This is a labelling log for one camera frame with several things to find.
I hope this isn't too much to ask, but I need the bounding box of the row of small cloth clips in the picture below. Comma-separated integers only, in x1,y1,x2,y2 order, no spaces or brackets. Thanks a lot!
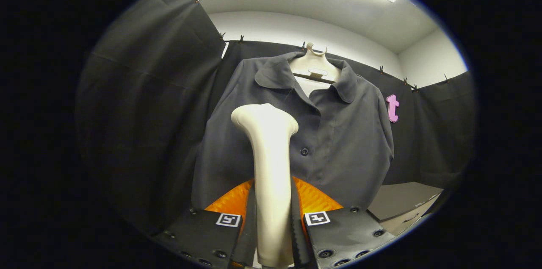
195,0,450,92

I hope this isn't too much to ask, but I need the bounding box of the grey cabinet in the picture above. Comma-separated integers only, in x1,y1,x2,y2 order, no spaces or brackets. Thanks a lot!
367,181,444,236

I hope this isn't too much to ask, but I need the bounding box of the white backing board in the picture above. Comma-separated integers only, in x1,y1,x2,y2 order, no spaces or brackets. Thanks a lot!
296,76,331,98

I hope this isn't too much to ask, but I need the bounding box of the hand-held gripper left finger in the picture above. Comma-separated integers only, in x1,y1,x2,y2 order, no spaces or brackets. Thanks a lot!
153,177,257,269

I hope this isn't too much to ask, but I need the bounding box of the black backdrop cloth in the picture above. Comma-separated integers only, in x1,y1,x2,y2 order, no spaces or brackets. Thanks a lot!
75,0,477,236

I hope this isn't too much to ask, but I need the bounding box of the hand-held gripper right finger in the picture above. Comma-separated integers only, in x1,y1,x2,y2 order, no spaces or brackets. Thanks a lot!
290,177,396,269

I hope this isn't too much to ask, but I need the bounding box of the cream plastic hanger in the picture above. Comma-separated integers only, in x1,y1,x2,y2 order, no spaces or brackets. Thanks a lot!
289,42,342,84

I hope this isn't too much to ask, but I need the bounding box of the dark grey button shirt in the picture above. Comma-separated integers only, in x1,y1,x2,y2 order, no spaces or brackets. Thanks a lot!
191,51,395,212

